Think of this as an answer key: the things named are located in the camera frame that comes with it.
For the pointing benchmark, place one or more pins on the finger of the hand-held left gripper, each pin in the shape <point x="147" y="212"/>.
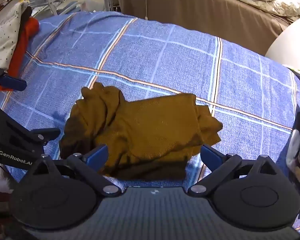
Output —
<point x="46" y="133"/>
<point x="13" y="83"/>

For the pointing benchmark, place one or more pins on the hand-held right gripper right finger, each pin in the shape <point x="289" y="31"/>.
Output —
<point x="211" y="155"/>

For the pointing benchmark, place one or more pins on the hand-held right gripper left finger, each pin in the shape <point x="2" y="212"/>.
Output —
<point x="97" y="155"/>

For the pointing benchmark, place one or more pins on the mustard brown shirt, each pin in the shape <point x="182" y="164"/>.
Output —
<point x="140" y="135"/>

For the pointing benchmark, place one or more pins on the red garment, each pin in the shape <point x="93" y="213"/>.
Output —
<point x="22" y="42"/>

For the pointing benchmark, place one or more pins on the dark brown cloth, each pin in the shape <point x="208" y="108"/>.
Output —
<point x="25" y="16"/>

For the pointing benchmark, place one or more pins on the blue plaid blanket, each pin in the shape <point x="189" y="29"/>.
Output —
<point x="165" y="60"/>

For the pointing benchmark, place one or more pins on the brown upholstered bed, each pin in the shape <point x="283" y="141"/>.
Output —
<point x="202" y="7"/>

